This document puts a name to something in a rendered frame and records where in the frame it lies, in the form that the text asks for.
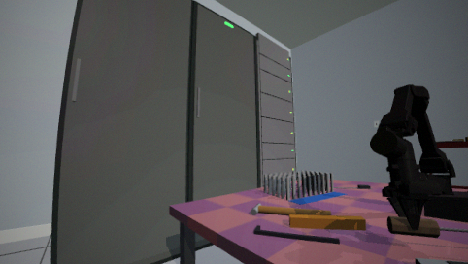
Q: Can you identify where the orange rectangular block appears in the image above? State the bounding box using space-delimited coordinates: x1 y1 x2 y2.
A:
289 214 366 231

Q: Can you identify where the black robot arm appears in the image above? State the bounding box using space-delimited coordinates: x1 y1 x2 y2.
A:
370 84 456 195

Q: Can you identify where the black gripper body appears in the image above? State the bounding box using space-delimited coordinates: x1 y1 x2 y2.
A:
382 160 443 198

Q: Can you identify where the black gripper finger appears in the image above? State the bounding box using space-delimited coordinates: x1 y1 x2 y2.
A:
397 196 433 230
386 197 406 217

